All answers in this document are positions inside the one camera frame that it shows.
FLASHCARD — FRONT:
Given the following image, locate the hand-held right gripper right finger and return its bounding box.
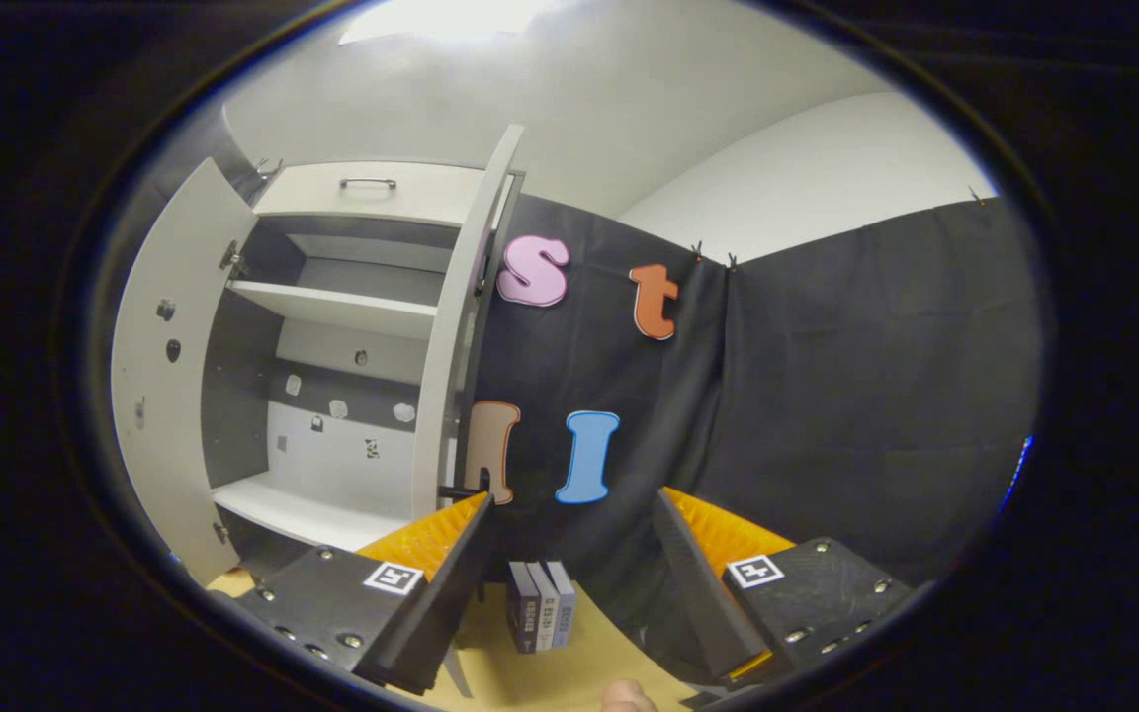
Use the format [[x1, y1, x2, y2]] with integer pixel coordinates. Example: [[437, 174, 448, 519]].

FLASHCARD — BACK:
[[653, 487, 919, 693]]

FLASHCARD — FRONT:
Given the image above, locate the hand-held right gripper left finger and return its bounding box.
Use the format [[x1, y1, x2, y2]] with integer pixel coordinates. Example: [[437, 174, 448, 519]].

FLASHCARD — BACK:
[[233, 492, 499, 696]]

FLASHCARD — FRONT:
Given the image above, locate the white cabinet door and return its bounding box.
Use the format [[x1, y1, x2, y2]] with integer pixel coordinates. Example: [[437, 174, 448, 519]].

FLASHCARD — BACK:
[[411, 124, 526, 520], [110, 158, 259, 584]]

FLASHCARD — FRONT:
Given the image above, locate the white and grey cabinet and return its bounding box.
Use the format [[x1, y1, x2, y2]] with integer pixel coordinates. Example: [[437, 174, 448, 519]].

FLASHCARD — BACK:
[[199, 160, 526, 584]]

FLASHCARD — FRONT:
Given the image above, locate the white cabinet shelf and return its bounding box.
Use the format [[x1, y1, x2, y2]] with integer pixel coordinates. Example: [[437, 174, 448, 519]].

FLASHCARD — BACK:
[[226, 280, 439, 340]]

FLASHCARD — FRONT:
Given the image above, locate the white cabinet drawer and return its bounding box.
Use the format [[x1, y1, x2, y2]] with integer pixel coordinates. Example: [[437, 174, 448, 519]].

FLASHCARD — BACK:
[[253, 161, 491, 228]]

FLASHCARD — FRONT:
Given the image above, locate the dark blue book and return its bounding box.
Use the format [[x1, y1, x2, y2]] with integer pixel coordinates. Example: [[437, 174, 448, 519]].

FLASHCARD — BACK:
[[507, 561, 542, 655]]

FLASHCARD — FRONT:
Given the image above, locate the grey book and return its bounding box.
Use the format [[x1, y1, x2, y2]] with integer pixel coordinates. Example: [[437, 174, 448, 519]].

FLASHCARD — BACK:
[[527, 561, 562, 652]]

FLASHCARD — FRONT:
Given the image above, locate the light blue book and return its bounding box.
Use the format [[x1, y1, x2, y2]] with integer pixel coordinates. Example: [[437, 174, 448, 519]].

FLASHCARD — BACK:
[[546, 560, 578, 649]]

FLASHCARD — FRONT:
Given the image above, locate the black backdrop cloth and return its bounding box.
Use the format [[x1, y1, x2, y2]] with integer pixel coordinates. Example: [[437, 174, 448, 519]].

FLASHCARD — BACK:
[[451, 193, 1043, 683]]

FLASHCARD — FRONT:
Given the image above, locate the black door handle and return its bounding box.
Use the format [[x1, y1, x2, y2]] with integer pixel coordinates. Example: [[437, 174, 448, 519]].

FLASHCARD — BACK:
[[439, 280, 499, 498]]

